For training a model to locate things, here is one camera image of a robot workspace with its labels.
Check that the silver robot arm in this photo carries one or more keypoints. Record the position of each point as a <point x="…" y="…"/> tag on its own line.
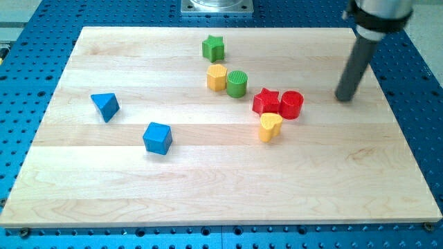
<point x="376" y="18"/>

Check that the yellow heart block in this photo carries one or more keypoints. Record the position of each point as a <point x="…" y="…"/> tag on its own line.
<point x="270" y="126"/>

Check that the green cylinder block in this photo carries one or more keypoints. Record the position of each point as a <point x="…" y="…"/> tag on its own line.
<point x="237" y="84"/>

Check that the red star block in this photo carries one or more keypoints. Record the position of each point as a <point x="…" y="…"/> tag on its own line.
<point x="266" y="101"/>

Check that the yellow hexagon block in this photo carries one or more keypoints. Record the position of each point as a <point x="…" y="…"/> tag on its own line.
<point x="216" y="77"/>

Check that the blue cube block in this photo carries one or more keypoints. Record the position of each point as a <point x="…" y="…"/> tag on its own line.
<point x="157" y="138"/>

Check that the light wooden board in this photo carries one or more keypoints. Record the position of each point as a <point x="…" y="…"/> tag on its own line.
<point x="335" y="163"/>

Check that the red cylinder block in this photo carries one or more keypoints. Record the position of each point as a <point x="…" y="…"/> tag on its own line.
<point x="291" y="104"/>

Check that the green star block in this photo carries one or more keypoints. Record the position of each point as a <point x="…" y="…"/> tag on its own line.
<point x="213" y="48"/>

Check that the blue triangle block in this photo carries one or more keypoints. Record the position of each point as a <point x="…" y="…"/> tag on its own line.
<point x="106" y="104"/>

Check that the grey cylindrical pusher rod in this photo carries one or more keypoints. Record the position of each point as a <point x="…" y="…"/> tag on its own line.
<point x="357" y="63"/>

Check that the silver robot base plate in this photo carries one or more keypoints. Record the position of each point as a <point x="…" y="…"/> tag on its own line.
<point x="197" y="7"/>

